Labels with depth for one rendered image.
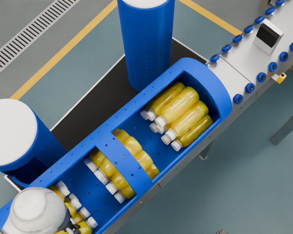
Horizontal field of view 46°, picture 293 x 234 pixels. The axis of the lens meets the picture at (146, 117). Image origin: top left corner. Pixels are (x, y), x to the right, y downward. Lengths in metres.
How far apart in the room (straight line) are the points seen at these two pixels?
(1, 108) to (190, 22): 1.83
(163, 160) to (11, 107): 0.64
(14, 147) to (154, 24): 0.86
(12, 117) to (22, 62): 1.43
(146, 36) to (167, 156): 0.70
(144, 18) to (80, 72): 1.12
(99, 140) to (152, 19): 0.76
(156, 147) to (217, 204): 1.04
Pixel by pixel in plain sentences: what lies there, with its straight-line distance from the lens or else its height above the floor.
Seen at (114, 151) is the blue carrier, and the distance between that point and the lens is 1.11.
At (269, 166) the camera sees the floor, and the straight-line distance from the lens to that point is 2.48.
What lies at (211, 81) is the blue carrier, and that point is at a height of 1.23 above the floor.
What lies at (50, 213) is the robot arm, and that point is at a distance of 0.81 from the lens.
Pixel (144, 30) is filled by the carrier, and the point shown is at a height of 0.87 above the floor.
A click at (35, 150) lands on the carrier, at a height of 0.98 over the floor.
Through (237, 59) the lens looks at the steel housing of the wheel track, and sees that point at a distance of 1.64.
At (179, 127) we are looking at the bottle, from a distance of 1.25.
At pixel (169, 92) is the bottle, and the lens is 1.30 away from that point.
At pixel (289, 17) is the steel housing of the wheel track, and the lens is 1.84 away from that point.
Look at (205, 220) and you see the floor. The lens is 2.32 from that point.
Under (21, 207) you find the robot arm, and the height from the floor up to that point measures 1.54.
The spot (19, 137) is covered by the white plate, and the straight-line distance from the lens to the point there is 1.42.
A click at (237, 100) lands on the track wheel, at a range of 1.50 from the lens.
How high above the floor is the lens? 2.29
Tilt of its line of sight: 68 degrees down
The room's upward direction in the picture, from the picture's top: 3 degrees counter-clockwise
